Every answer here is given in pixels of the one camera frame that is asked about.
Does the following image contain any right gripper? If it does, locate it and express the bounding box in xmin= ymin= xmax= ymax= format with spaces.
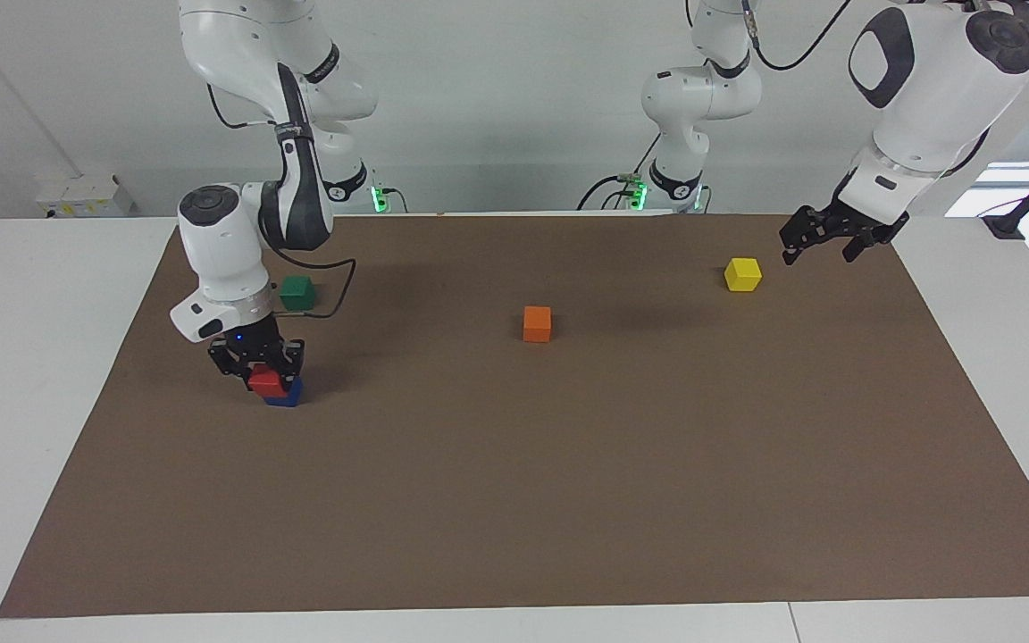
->
xmin=207 ymin=319 xmax=306 ymax=383

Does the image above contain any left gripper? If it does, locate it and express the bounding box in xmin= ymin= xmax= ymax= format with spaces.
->
xmin=779 ymin=197 xmax=911 ymax=267

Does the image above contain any red block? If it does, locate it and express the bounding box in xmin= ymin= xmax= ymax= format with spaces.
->
xmin=247 ymin=363 xmax=289 ymax=399

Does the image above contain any blue block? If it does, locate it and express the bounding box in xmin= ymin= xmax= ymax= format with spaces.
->
xmin=264 ymin=375 xmax=305 ymax=409

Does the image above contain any green block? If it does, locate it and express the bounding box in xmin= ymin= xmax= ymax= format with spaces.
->
xmin=279 ymin=275 xmax=317 ymax=313

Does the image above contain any yellow block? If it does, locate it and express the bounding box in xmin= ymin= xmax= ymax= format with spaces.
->
xmin=724 ymin=257 xmax=764 ymax=294

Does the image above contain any black cable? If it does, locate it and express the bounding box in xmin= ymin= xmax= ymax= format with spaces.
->
xmin=280 ymin=253 xmax=357 ymax=320
xmin=740 ymin=0 xmax=857 ymax=73
xmin=576 ymin=132 xmax=664 ymax=213

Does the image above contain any white wall socket box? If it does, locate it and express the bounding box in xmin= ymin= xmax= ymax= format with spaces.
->
xmin=35 ymin=173 xmax=136 ymax=219

